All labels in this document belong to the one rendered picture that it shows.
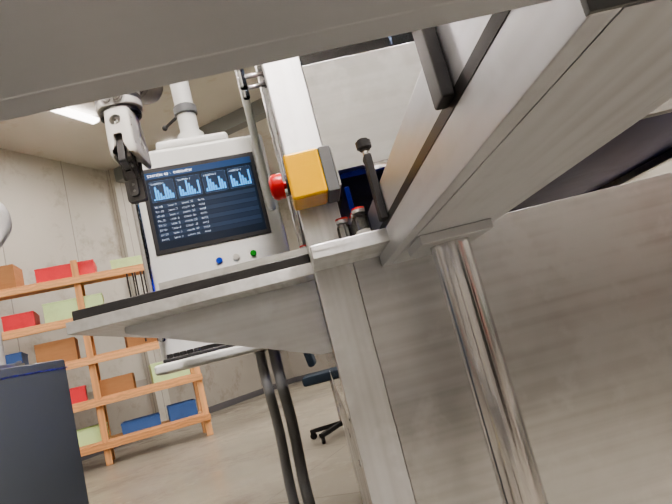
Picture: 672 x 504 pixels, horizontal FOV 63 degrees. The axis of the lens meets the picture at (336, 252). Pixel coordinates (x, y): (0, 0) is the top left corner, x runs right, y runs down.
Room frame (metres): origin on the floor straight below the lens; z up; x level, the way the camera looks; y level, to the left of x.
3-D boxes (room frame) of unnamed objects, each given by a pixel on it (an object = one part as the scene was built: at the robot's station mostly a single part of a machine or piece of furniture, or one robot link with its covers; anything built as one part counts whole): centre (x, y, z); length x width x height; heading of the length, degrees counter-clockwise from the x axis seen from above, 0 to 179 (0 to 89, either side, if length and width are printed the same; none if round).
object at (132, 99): (0.97, 0.33, 1.27); 0.09 x 0.08 x 0.03; 4
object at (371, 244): (0.80, -0.03, 0.87); 0.14 x 0.13 x 0.02; 94
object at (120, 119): (0.97, 0.33, 1.21); 0.10 x 0.07 x 0.11; 4
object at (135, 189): (0.95, 0.33, 1.12); 0.03 x 0.03 x 0.07; 4
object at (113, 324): (1.22, 0.23, 0.87); 0.70 x 0.48 x 0.02; 4
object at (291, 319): (0.97, 0.22, 0.80); 0.34 x 0.03 x 0.13; 94
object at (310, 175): (0.81, 0.01, 1.00); 0.08 x 0.07 x 0.07; 94
